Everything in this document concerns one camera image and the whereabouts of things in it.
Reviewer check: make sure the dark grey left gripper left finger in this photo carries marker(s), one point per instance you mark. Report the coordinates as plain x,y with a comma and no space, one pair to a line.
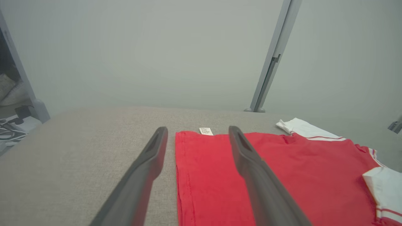
138,188

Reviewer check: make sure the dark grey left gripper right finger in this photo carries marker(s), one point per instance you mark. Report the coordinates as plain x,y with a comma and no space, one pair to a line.
263,191

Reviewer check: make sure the red white basketball jersey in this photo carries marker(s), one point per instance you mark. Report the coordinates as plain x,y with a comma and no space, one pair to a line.
213,175

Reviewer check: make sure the black power adapter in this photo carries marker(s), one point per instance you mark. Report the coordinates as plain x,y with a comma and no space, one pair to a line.
22,111

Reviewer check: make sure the grey partition post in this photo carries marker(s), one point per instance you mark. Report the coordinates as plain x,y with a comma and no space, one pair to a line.
272,50
284,40

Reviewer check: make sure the grey corner frame post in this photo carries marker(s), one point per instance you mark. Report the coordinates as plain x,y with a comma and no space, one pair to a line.
396,125

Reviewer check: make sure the grey slanted frame post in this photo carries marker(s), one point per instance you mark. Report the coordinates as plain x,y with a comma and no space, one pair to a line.
23,81

